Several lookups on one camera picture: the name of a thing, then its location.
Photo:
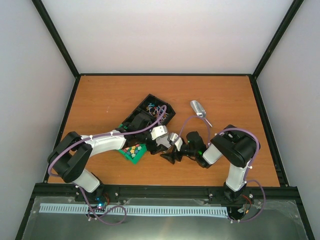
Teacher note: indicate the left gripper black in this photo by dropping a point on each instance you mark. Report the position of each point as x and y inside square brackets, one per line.
[157, 149]

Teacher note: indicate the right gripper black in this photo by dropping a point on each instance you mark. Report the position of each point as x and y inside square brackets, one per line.
[170, 157]

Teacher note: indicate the metal jar lid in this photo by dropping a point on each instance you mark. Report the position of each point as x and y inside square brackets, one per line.
[164, 141]

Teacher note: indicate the green plastic bin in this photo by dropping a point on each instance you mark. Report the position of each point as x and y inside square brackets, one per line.
[134, 153]

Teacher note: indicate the black lollipop bin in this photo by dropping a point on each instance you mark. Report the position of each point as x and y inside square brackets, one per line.
[153, 107]

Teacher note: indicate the metal scoop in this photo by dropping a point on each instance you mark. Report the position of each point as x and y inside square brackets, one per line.
[200, 111]

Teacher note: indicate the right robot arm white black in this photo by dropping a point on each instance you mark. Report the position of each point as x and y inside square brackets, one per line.
[239, 146]

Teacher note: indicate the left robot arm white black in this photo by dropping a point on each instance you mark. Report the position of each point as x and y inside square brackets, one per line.
[69, 158]

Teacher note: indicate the light blue cable duct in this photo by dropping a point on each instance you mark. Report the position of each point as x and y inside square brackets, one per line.
[141, 210]

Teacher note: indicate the black frame rail front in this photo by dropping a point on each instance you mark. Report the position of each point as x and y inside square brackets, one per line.
[116, 193]

